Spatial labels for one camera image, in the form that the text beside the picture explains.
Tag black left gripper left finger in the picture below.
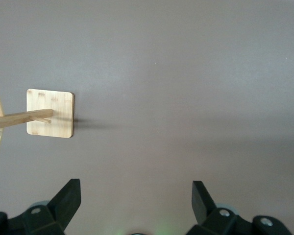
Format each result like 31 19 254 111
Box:
0 179 81 235

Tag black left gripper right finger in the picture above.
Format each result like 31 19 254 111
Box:
186 181 291 235

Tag wooden mug tree rack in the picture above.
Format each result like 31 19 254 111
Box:
0 81 75 163

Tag brown table cover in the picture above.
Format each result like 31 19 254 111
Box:
0 0 294 235

